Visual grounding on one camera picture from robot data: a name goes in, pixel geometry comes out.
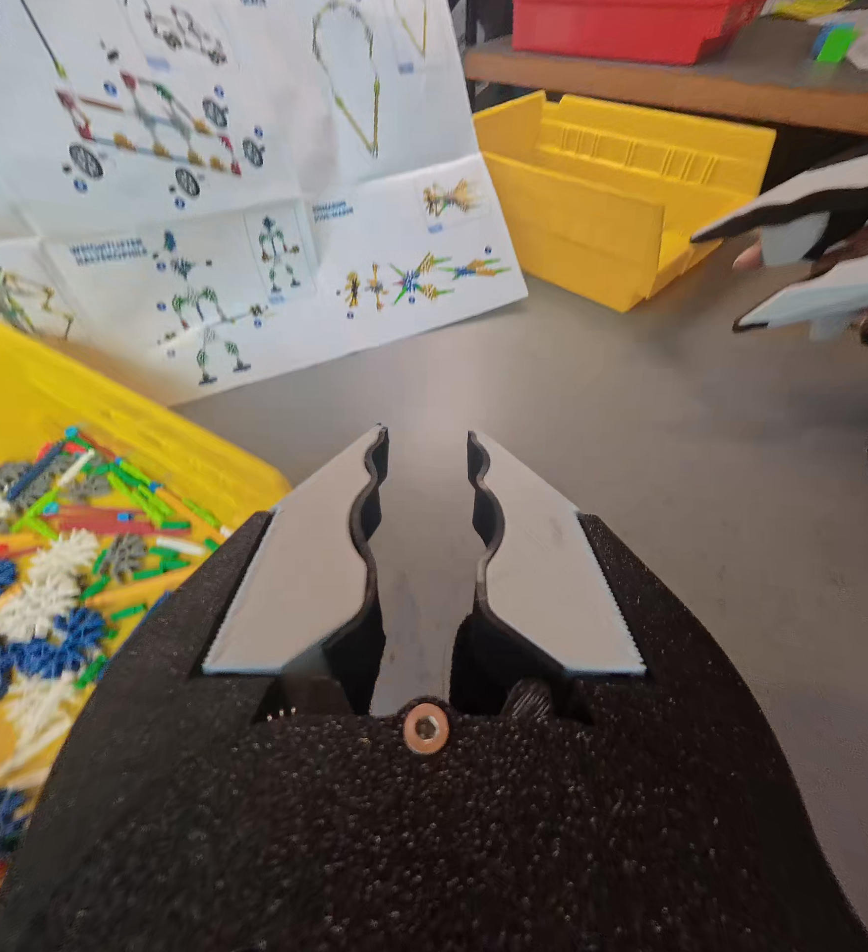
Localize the white building instruction sheet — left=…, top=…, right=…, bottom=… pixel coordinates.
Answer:
left=0, top=0, right=530, bottom=408

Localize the red plastic bin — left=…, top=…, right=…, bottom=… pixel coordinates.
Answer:
left=512, top=0, right=767, bottom=66

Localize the pile of rods and connectors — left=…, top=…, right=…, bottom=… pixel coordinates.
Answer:
left=0, top=426, right=232, bottom=904

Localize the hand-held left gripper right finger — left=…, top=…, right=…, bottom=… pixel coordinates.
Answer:
left=465, top=429, right=648, bottom=679

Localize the green block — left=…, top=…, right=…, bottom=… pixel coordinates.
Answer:
left=811, top=22, right=857, bottom=64

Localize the yellow plastic bin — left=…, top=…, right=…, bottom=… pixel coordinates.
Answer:
left=472, top=89, right=777, bottom=313
left=0, top=307, right=291, bottom=927

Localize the person's right hand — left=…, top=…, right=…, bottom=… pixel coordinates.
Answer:
left=731, top=214, right=868, bottom=274

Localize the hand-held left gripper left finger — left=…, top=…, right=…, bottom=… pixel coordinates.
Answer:
left=202, top=424, right=390, bottom=678

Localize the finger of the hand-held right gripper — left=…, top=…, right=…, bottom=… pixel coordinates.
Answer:
left=689, top=143, right=868, bottom=269
left=731, top=231, right=868, bottom=343

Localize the wooden side table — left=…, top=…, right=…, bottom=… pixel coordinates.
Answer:
left=463, top=13, right=868, bottom=138

